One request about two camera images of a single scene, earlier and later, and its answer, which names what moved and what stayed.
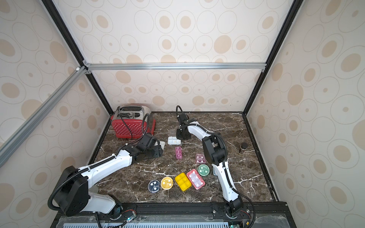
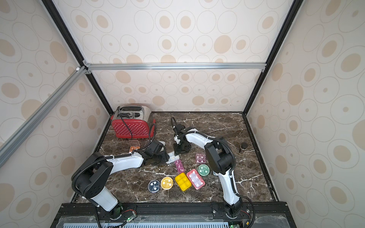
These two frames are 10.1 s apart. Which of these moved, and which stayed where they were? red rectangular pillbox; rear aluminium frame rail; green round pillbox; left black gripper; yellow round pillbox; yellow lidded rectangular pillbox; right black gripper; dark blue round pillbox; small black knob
Moved: right black gripper; left black gripper
Stayed: green round pillbox; yellow lidded rectangular pillbox; rear aluminium frame rail; yellow round pillbox; dark blue round pillbox; small black knob; red rectangular pillbox
